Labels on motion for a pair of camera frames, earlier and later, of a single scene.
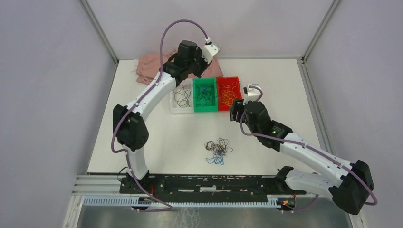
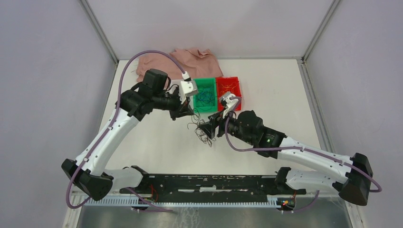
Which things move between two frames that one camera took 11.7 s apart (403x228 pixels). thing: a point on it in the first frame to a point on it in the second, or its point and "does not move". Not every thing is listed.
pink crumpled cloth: (148, 67) does not move
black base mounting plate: (207, 188) does not move
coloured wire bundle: (219, 150) to (195, 119)
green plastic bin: (205, 94) does not move
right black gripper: (237, 105) to (209, 127)
